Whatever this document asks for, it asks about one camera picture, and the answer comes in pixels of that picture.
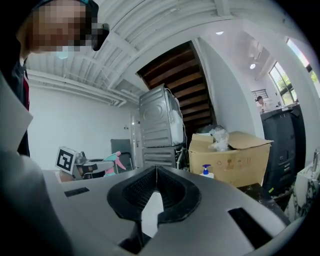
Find wide window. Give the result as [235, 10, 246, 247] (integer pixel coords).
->
[268, 60, 299, 105]

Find pink and teal spray bottle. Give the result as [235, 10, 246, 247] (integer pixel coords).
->
[102, 150, 127, 178]

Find white wall pipes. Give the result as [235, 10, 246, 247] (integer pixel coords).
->
[25, 68, 128, 108]

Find narrow window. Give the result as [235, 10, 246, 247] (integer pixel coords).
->
[285, 37, 320, 92]

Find metal faucet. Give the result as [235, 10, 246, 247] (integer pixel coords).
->
[311, 149, 320, 174]

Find white air conditioner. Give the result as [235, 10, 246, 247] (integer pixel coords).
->
[251, 41, 264, 61]

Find clear plastic bag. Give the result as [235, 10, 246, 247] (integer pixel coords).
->
[208, 125, 230, 153]

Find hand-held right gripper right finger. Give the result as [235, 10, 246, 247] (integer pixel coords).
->
[156, 165, 202, 225]

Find person's head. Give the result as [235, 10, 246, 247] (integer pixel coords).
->
[16, 0, 100, 61]

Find large cardboard box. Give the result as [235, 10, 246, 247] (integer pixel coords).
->
[188, 130, 274, 189]

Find large silver metal appliance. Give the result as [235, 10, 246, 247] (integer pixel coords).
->
[138, 84, 186, 149]

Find light blue face mask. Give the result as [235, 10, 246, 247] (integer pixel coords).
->
[55, 45, 76, 60]

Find white blue pump bottle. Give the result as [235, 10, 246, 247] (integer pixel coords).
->
[199, 163, 215, 180]

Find dark grey chair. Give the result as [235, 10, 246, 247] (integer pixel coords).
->
[110, 138, 134, 172]

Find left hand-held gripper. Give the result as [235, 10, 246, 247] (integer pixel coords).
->
[54, 146, 117, 181]

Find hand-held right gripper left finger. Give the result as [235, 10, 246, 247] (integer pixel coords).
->
[107, 165, 158, 223]

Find black round bin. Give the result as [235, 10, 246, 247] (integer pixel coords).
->
[195, 124, 216, 136]

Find black office printer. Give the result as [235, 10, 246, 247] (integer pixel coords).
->
[260, 102, 307, 196]

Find dark stone counter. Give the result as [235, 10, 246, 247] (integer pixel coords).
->
[235, 182, 289, 219]

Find brown wooden staircase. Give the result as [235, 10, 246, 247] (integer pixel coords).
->
[136, 40, 218, 142]

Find dark jacket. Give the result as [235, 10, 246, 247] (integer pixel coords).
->
[1, 37, 31, 158]

